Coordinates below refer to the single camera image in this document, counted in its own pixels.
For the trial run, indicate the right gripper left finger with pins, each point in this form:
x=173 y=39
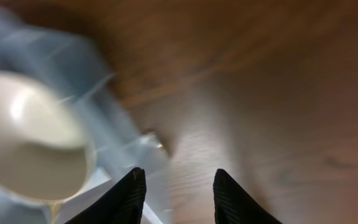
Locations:
x=121 y=204

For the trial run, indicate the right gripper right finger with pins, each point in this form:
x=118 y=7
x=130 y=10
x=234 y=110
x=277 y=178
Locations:
x=233 y=205

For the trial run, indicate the large beige bowl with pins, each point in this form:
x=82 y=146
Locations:
x=46 y=154

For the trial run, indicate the clear plastic storage container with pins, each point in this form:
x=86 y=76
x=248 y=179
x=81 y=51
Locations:
x=73 y=69

